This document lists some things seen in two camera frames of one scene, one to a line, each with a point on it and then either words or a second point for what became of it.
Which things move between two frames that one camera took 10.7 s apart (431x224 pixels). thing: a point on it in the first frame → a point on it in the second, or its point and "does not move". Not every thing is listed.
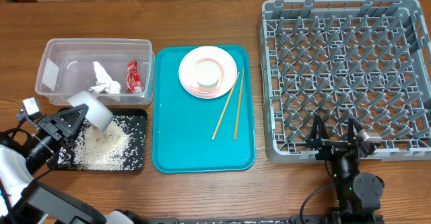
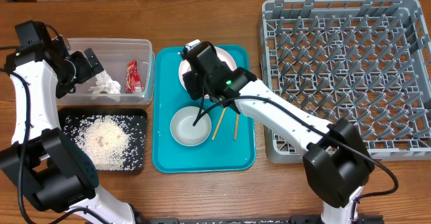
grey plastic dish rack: (368, 58) does not move
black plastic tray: (122, 146) does not move
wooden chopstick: (225, 106) does not move
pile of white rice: (120, 147) does not move
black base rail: (294, 219) does not move
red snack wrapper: (133, 82) does not move
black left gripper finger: (71, 120) → (95, 64)
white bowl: (98, 116) → (181, 126)
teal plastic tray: (192, 134) does not move
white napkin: (104, 83) does not move
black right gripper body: (330, 149) → (196, 81)
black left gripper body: (53, 138) → (77, 70)
